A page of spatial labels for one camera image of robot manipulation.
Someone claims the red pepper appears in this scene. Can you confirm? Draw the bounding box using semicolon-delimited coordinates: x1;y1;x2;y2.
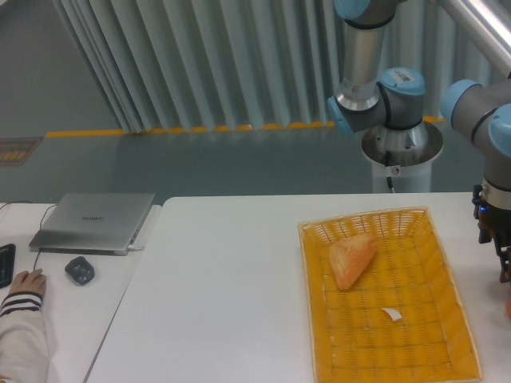
505;299;511;319

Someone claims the silver laptop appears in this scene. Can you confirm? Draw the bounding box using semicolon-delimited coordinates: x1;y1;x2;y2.
29;193;155;256

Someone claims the white paper label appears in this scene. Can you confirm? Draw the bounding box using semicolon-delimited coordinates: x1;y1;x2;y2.
382;307;402;322

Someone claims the white striped sleeve forearm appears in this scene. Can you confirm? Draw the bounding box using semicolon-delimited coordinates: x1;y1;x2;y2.
1;291;50;382

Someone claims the black keyboard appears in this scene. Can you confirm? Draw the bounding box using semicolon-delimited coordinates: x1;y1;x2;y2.
0;243;16;288

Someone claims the corrugated grey curtain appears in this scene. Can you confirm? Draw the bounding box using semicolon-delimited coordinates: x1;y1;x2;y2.
51;0;500;135

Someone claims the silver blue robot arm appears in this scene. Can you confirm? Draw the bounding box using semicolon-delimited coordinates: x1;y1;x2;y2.
327;1;510;283

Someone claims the grey mouse cable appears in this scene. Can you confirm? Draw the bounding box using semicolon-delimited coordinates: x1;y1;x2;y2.
0;200;57;272

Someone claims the person's hand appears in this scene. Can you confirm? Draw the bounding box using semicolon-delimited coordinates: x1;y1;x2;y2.
9;268;46;297

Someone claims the yellow wicker basket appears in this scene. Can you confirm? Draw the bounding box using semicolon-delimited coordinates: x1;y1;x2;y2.
299;207;483;382

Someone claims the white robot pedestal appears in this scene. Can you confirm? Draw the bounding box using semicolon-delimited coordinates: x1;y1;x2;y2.
362;121;443;193

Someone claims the triangular bread piece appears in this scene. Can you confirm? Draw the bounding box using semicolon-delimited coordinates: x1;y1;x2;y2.
329;233;378;290

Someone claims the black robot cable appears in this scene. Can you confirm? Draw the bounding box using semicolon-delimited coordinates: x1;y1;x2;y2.
384;149;397;194

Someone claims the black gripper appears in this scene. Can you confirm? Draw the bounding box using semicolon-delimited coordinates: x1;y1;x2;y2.
472;184;510;283

